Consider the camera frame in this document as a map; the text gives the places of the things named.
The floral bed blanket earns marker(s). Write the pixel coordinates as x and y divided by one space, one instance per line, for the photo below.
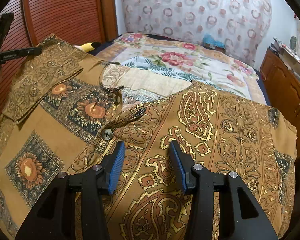
185 61

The pink circle patterned curtain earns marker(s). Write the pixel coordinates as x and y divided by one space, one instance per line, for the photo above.
238 25

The brown louvered wardrobe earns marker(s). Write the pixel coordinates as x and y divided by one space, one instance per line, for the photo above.
75 21

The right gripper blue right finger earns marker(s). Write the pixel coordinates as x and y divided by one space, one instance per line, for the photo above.
241 216

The yellow plush toy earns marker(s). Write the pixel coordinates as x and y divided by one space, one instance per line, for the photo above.
87 47

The wooden side cabinet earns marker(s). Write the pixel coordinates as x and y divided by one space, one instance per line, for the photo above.
283 90

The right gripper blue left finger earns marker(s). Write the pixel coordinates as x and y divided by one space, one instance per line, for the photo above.
53 215

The blue item on box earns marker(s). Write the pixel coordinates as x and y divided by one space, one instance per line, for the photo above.
210 43

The cardboard box with floral cloth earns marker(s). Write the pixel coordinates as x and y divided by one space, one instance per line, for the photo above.
288 56

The golden brown patterned shirt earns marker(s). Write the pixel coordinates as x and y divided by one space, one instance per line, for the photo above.
67 109

